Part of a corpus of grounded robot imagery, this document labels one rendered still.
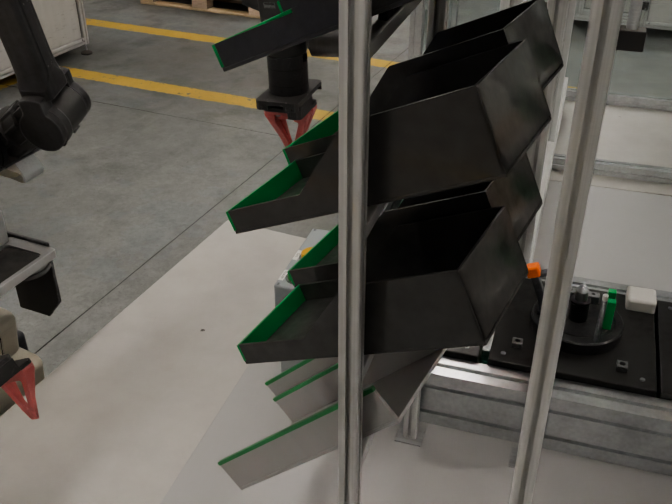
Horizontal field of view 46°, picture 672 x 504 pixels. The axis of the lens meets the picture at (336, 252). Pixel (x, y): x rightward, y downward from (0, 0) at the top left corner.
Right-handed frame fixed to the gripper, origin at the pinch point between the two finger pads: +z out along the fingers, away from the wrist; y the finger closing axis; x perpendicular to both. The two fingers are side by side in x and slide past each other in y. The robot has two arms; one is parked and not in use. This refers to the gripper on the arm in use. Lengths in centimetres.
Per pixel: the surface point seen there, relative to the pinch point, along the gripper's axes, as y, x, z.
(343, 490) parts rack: -48, -23, 15
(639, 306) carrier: 13, -53, 28
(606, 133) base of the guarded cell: 114, -45, 40
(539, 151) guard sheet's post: 23.0, -34.3, 6.8
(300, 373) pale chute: -28.4, -10.8, 18.2
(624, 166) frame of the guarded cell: 87, -50, 37
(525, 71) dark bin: -36, -36, -27
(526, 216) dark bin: -24.3, -36.8, -6.6
